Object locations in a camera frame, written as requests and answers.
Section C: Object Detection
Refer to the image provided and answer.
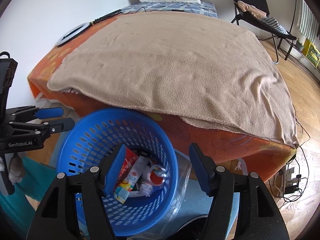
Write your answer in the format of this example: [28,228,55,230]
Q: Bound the red rectangular box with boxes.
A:
[114,147,138,188]

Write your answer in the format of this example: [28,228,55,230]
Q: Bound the colourful snack pouch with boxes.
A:
[114,156,150,204]

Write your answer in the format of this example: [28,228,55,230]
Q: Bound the white tissue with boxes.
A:
[139,181,153,197]

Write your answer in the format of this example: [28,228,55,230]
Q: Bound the orange bottle cap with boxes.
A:
[150,172,163,186]

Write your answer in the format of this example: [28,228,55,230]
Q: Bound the white gloved left hand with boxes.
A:
[8,152,26,184]

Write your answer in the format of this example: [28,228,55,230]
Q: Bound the blue plastic waste basket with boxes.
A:
[56,108,178,237]

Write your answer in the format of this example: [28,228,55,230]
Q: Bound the teal trousers leg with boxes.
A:
[1,157,56,238]

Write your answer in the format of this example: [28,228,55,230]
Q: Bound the beige fleece blanket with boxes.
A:
[47,11,298,147]

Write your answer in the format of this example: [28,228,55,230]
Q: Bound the black tripod pole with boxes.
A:
[90,9,121,25]

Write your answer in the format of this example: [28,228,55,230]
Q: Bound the yellow crate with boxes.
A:
[302,39,320,68]

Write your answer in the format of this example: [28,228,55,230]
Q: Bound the blue patterned mattress sheet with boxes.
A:
[121,2,218,18]

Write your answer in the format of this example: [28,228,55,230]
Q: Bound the clothes on chair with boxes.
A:
[235,1,290,35]

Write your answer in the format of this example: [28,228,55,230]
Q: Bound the striped hanging towel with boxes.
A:
[297,0,319,43]

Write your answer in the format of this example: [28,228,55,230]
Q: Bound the black folding chair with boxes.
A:
[231,0,297,64]

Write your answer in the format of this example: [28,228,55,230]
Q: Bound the black clothes rack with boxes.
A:
[285,0,320,78]

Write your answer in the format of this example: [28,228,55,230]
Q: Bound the power strip with cables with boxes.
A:
[268,119,311,205]

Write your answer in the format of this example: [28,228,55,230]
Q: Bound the white ring light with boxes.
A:
[55,22,91,47]

